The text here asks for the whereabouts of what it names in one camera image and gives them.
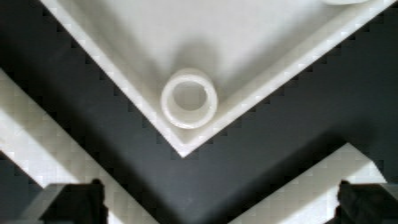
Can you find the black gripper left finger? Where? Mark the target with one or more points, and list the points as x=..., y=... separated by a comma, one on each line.
x=67, y=204

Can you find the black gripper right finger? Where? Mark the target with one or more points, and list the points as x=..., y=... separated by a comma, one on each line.
x=368, y=204

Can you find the white square tabletop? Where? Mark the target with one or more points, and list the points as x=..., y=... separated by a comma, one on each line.
x=201, y=54

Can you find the white obstacle fence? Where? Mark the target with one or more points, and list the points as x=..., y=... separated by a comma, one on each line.
x=55, y=162

